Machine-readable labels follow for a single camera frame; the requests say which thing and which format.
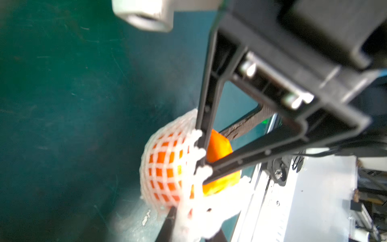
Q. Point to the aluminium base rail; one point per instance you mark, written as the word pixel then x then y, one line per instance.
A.
pixel 313 206

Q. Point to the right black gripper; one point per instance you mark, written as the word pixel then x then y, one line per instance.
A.
pixel 313 61

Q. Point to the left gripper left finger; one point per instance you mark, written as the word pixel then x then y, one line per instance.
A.
pixel 165 234

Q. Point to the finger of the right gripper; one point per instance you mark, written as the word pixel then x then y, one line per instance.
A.
pixel 226 51
pixel 284 141

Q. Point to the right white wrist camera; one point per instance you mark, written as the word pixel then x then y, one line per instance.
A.
pixel 158 15

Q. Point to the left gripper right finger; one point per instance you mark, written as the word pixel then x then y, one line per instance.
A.
pixel 218 237

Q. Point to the netted orange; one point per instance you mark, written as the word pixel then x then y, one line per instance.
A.
pixel 171 178

